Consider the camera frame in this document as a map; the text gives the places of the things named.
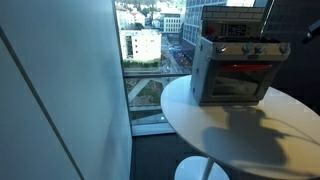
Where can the grey toy oven door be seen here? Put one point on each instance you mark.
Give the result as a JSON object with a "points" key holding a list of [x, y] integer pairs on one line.
{"points": [[236, 83]]}

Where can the glass office building outside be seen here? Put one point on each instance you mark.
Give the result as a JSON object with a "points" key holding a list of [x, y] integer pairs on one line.
{"points": [[193, 23]]}

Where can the white table leg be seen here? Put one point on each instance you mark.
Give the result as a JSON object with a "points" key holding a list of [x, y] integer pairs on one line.
{"points": [[207, 170]]}

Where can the white block building outside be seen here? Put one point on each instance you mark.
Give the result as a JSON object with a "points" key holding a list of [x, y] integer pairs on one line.
{"points": [[141, 45]]}

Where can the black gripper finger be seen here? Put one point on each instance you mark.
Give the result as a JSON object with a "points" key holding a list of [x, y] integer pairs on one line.
{"points": [[307, 37]]}

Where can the white window sill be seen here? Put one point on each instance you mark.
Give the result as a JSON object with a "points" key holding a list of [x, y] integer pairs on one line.
{"points": [[153, 129]]}

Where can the grey toy stove oven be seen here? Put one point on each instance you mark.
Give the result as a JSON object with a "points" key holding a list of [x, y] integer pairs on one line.
{"points": [[202, 70]]}

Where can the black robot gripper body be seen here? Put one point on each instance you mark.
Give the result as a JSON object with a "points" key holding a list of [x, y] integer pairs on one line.
{"points": [[316, 26]]}

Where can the white round table base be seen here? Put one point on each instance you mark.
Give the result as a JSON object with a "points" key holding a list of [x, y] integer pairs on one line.
{"points": [[191, 170]]}

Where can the white windowed building outside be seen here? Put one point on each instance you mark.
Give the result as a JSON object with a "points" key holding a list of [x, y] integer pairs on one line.
{"points": [[172, 23]]}

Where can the grey stove knob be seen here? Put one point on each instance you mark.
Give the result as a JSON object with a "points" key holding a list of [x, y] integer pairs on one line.
{"points": [[259, 48], [220, 48], [246, 48], [284, 48]]}

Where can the red roofed house outside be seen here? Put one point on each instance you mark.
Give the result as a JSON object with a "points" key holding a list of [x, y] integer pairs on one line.
{"points": [[128, 18]]}

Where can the grey window crossbar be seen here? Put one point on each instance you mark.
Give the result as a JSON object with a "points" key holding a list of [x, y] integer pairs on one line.
{"points": [[155, 75]]}

